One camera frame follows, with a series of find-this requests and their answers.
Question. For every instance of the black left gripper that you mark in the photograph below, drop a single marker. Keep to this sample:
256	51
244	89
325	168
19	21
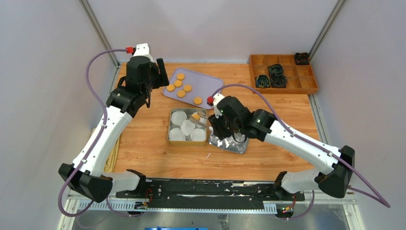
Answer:
161	78

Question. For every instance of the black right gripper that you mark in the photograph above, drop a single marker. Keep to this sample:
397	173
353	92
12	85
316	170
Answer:
216	121

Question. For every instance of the round yellow cookie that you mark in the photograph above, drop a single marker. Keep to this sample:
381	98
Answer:
181	93
187	88
196	116
197	101
178	83
170	88
180	76

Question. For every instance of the metal tongs grey handle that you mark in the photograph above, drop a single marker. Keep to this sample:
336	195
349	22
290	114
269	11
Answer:
208	127

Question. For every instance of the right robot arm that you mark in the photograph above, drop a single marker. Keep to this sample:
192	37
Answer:
331	173

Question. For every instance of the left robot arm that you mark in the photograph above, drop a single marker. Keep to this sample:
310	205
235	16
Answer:
85	175

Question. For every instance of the silver tin lid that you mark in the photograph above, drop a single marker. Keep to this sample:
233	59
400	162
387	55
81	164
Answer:
237	143

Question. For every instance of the white paper cup top-right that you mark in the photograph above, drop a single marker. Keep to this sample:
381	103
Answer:
202	121

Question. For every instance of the white paper cup bottom-right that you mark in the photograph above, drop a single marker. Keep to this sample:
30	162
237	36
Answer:
198	135

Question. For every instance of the white paper cup centre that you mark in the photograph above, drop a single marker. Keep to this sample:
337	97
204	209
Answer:
187	127

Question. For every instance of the gold cookie tin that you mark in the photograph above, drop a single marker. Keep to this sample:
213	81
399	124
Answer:
187	142

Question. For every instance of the lavender plastic tray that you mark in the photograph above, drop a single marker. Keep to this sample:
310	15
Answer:
203	86

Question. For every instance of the white paper cup top-left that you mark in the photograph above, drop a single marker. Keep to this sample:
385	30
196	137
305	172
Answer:
178	117

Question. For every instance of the rolled dark tie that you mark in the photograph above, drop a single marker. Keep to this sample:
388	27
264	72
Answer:
278	81

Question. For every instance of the white paper cup bottom-left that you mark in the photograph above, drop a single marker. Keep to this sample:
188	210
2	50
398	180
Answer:
176	134

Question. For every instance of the rolled green blue tie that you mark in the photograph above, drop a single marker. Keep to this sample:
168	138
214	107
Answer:
275	69

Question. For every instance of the wooden compartment tray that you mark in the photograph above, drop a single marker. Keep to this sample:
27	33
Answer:
300	78

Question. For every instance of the rolled dark tie corner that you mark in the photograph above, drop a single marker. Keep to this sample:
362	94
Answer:
302	58

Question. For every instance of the aluminium frame rail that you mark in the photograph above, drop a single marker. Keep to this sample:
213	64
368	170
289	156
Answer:
95	24

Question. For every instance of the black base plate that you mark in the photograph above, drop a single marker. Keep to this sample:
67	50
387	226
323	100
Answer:
192	194

